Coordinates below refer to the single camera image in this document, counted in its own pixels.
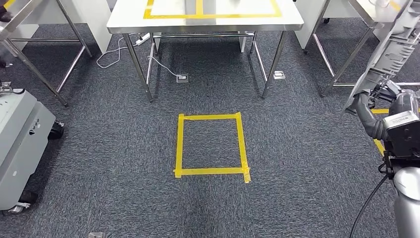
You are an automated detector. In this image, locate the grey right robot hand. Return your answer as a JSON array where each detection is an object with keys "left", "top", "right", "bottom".
[{"left": 348, "top": 80, "right": 420, "bottom": 134}]

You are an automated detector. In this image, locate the grey plastic wheel hubcap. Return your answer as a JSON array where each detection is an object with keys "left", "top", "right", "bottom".
[{"left": 341, "top": 0, "right": 420, "bottom": 116}]

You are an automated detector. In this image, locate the yellow tape on workbench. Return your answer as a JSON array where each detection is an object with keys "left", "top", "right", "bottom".
[{"left": 143, "top": 0, "right": 283, "bottom": 20}]

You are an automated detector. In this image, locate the steel workbench table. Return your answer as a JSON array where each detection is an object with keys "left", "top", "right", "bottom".
[{"left": 106, "top": 0, "right": 305, "bottom": 103}]

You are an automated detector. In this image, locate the yellow floor tape square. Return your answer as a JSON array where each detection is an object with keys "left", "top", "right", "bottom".
[
  {"left": 370, "top": 108, "right": 392, "bottom": 157},
  {"left": 173, "top": 112, "right": 252, "bottom": 184}
]

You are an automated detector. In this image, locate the white block desk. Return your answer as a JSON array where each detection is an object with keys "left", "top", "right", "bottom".
[
  {"left": 19, "top": 0, "right": 113, "bottom": 54},
  {"left": 293, "top": 0, "right": 362, "bottom": 51}
]

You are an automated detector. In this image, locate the white power strip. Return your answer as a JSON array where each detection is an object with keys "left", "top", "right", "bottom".
[{"left": 133, "top": 33, "right": 152, "bottom": 47}]

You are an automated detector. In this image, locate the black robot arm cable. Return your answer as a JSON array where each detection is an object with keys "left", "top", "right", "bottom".
[{"left": 348, "top": 174, "right": 390, "bottom": 238}]

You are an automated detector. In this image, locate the white socket cable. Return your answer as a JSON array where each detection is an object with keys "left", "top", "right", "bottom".
[{"left": 147, "top": 56, "right": 180, "bottom": 78}]

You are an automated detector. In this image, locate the white power cable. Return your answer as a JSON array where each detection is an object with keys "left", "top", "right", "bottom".
[{"left": 96, "top": 34, "right": 140, "bottom": 69}]

